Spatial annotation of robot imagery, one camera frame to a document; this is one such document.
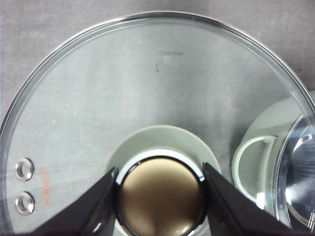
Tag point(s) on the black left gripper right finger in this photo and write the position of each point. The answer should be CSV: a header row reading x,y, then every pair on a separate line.
x,y
233,211

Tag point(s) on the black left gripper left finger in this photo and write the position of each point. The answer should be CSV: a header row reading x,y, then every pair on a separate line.
x,y
92,214

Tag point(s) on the glass steamer lid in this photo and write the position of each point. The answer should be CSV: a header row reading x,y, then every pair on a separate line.
x,y
156,95

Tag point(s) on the green electric steamer pot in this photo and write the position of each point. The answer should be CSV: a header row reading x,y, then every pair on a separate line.
x,y
275,159

